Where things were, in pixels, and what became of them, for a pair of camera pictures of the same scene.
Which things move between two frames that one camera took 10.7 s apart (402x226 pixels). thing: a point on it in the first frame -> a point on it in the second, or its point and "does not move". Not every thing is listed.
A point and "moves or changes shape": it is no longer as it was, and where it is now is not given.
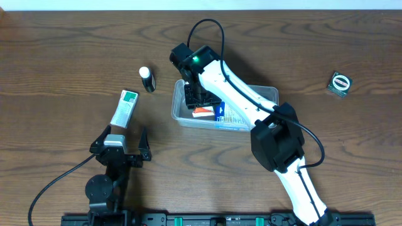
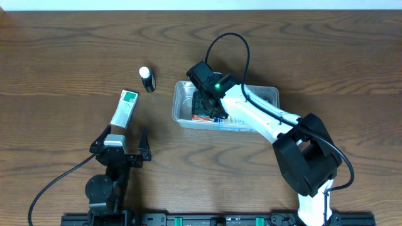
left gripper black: [131, 159] does not move
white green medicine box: [125, 109] does not move
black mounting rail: [219, 220] does not move
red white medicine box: [201, 111] moves or changes shape
